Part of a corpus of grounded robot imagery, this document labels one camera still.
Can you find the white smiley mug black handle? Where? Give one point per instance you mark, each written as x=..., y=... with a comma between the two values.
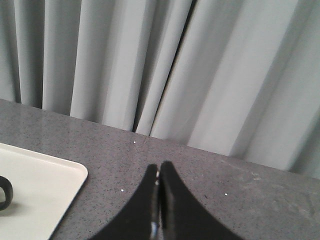
x=7, y=188

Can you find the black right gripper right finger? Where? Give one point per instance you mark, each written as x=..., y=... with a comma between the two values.
x=183, y=216

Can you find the cream rectangular plastic tray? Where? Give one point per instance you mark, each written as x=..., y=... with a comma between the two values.
x=44, y=187

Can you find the grey-white pleated curtain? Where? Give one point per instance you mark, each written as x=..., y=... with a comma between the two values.
x=239, y=78

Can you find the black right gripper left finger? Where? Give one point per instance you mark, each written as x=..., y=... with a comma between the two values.
x=139, y=218

